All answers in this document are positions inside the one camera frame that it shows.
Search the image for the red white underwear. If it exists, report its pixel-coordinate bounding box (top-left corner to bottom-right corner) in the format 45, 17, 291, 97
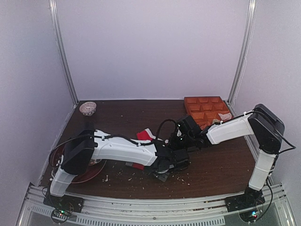
126, 128, 156, 170

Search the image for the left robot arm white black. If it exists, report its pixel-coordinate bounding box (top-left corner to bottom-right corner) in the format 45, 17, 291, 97
49, 127, 175, 197

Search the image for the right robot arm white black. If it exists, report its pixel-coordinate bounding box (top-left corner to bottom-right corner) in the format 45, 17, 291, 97
168, 104, 285, 191

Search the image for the orange compartment tray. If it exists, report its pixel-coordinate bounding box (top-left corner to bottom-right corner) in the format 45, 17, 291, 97
184, 97, 230, 129

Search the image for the red floral plate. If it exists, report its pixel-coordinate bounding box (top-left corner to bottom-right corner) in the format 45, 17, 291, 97
89, 159, 102, 166

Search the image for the small patterned white bowl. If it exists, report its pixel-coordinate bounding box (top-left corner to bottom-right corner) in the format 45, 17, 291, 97
79, 101, 97, 116

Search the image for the large dark red tray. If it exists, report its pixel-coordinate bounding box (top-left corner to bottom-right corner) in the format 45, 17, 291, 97
50, 145, 107, 184

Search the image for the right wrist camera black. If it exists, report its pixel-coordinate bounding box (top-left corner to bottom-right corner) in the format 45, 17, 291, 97
176, 115, 202, 137

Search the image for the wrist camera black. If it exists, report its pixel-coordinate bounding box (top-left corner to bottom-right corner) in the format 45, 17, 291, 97
176, 115, 202, 137
173, 149, 190, 171

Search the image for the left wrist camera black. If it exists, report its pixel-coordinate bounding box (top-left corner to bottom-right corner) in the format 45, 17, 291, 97
173, 149, 190, 171

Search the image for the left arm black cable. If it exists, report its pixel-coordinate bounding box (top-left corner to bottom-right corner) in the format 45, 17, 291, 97
155, 119, 177, 141

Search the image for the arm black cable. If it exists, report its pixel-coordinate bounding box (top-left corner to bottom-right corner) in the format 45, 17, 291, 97
155, 119, 177, 141
255, 131, 297, 221

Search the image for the aluminium front rail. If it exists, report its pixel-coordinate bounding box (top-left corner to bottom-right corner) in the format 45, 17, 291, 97
17, 184, 295, 226

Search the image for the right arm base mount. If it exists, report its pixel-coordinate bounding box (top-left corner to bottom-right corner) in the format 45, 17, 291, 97
224, 186, 265, 212

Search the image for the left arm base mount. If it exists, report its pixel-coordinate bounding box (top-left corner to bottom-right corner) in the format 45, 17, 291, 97
43, 193, 84, 213

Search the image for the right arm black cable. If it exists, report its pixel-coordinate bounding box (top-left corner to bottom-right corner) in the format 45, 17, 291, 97
255, 131, 297, 221

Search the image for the right aluminium frame post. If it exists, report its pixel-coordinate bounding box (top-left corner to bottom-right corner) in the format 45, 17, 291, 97
227, 0, 257, 106

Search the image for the aluminium frame post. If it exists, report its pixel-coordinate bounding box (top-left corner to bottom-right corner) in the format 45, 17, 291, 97
49, 0, 79, 105
227, 0, 257, 106

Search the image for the left aluminium frame post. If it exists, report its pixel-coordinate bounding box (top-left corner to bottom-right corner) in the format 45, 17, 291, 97
49, 0, 79, 105

